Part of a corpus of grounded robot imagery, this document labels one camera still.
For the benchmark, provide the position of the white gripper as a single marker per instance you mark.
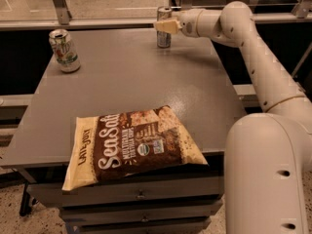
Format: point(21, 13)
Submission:
point(187, 23)

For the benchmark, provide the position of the grey drawer cabinet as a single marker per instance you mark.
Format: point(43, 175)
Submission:
point(124, 70)

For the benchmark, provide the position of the brown sea salt chip bag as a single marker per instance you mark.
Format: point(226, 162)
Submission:
point(118, 145)

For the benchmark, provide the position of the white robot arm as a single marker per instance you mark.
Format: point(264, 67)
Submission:
point(267, 152)

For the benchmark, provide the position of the green white soda can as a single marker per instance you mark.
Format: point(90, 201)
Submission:
point(64, 50)

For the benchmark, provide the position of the silver redbull can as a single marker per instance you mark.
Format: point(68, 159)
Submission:
point(163, 37)

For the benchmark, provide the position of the grey metal railing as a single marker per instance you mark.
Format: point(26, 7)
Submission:
point(84, 14)

